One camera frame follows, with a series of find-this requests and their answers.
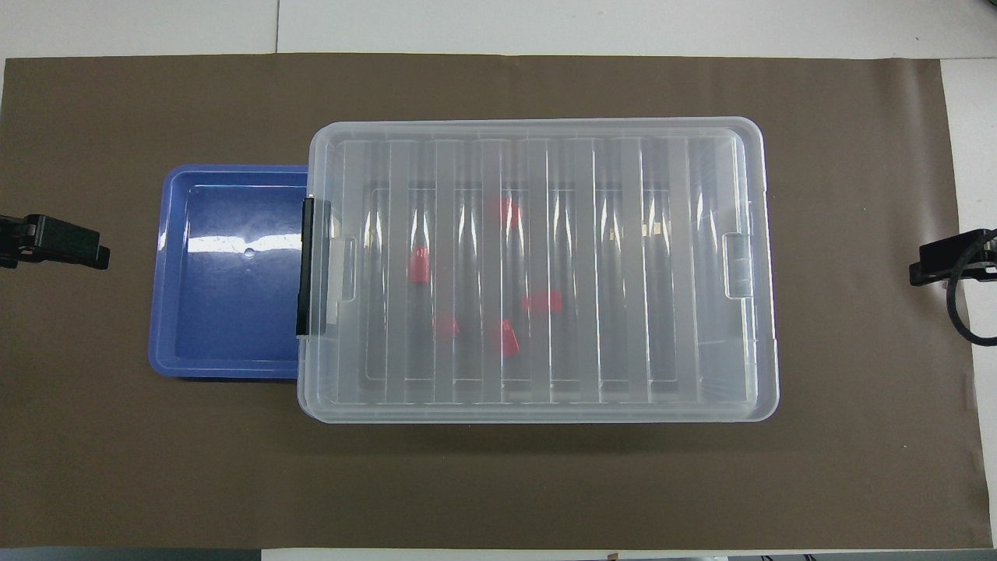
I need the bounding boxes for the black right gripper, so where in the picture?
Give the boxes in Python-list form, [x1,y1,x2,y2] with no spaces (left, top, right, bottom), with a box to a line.
[909,228,997,287]

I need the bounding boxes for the brown paper table mat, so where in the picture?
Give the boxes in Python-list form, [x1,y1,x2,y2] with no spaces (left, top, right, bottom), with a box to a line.
[0,53,971,550]

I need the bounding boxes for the clear plastic storage box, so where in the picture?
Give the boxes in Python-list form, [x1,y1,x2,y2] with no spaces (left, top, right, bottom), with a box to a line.
[297,117,780,424]

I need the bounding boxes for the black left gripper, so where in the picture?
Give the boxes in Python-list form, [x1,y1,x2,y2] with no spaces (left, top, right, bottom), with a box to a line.
[0,214,111,270]

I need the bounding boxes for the blue plastic tray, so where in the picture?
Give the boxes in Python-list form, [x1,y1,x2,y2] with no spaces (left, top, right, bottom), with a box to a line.
[148,164,313,380]

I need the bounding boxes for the black box latch handle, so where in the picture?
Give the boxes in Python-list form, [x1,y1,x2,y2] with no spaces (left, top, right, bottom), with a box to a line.
[296,196,315,337]

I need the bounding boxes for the clear ribbed box lid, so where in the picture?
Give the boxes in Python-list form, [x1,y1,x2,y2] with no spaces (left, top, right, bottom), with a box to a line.
[297,117,780,424]

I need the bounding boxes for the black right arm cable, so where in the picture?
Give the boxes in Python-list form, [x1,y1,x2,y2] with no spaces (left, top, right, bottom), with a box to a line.
[945,230,997,347]

